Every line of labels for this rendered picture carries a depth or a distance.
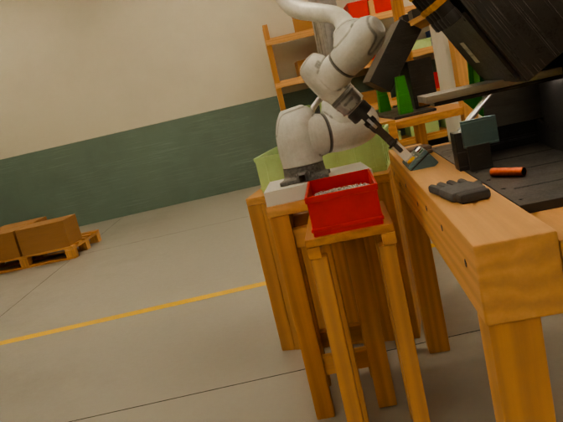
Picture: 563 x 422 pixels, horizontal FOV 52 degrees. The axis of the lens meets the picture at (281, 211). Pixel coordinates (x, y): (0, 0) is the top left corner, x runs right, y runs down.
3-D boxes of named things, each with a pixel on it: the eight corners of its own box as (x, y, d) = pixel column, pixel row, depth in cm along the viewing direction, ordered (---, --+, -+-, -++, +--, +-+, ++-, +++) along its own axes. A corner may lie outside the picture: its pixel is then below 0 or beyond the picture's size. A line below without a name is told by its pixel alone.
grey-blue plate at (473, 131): (468, 172, 159) (460, 122, 157) (467, 171, 161) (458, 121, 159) (503, 165, 158) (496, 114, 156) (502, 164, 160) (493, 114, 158)
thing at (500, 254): (485, 327, 101) (472, 246, 98) (394, 184, 247) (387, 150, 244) (569, 313, 99) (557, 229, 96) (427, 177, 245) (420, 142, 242)
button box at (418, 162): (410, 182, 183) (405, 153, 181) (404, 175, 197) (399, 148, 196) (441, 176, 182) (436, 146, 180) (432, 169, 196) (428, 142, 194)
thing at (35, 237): (-24, 279, 657) (-37, 242, 649) (12, 259, 737) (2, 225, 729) (75, 258, 645) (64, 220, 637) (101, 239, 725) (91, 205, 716)
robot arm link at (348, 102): (331, 106, 178) (345, 119, 178) (352, 84, 176) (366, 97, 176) (331, 105, 186) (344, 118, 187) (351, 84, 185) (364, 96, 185)
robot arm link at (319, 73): (325, 111, 180) (353, 83, 172) (288, 77, 179) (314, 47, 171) (336, 100, 189) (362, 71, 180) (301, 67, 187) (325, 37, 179)
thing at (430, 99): (427, 108, 151) (426, 97, 150) (418, 106, 167) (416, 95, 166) (582, 74, 146) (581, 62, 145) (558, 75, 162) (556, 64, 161)
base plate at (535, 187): (521, 215, 116) (519, 205, 116) (430, 152, 223) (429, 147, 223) (746, 171, 111) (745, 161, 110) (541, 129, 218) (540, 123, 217)
